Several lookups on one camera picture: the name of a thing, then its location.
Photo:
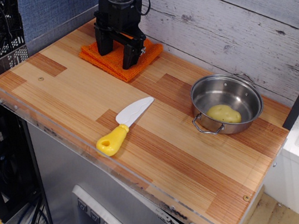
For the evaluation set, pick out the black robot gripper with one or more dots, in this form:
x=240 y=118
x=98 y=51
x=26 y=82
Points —
x=119 y=20

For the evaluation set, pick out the orange knitted cloth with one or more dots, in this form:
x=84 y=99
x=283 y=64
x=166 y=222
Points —
x=112 y=62

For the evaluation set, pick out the yellow toy potato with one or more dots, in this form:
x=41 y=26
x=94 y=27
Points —
x=224 y=113

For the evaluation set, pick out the stainless steel pot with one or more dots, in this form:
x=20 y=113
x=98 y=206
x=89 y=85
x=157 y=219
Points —
x=235 y=90

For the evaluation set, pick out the clear acrylic table guard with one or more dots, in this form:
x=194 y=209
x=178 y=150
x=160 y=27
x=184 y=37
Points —
x=195 y=178

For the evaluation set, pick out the silver toy fridge cabinet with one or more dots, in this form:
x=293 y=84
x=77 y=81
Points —
x=62 y=168

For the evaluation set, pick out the toy knife yellow handle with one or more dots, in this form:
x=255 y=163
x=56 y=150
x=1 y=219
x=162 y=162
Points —
x=110 y=143

